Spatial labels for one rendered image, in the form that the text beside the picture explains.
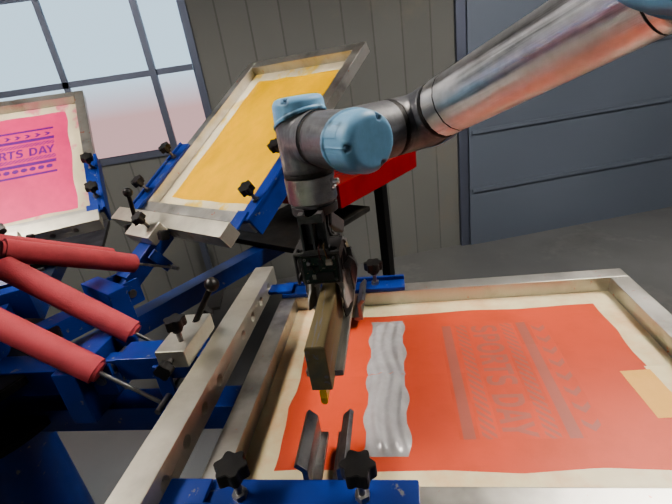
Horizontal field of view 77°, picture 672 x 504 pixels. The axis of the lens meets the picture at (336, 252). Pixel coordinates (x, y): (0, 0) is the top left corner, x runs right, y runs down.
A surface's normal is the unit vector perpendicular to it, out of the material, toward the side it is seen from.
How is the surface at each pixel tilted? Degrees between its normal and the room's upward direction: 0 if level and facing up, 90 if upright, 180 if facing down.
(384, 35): 90
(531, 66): 109
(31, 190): 32
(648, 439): 0
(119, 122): 90
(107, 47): 90
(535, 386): 0
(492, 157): 90
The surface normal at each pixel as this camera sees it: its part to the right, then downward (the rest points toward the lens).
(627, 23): -0.53, 0.77
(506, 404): -0.14, -0.91
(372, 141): 0.56, 0.25
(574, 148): 0.15, 0.37
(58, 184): 0.09, -0.61
